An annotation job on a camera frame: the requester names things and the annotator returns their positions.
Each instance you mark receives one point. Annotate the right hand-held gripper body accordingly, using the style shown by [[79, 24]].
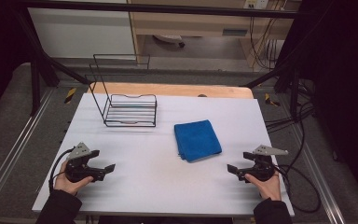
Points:
[[264, 168]]

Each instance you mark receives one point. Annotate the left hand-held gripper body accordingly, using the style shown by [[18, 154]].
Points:
[[76, 169]]

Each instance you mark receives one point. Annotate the blue towel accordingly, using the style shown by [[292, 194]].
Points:
[[197, 140]]

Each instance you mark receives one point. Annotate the person's left hand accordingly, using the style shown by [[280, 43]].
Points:
[[65, 183]]

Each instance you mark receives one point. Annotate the person's right hand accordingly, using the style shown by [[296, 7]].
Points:
[[270, 189]]

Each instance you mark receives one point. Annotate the black curtain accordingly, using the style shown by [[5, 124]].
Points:
[[0, 46], [348, 77]]

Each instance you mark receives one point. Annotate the white cabinet panel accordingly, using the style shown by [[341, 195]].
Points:
[[80, 31]]

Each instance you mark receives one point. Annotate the grey chair base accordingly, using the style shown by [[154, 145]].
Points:
[[167, 38]]

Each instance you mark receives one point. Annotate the aluminium floor rail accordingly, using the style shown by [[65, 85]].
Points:
[[320, 177], [12, 151]]

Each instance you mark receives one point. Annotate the white wall socket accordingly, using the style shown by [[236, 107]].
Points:
[[256, 3]]

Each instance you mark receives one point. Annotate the black metal frame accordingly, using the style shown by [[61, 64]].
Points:
[[167, 9]]

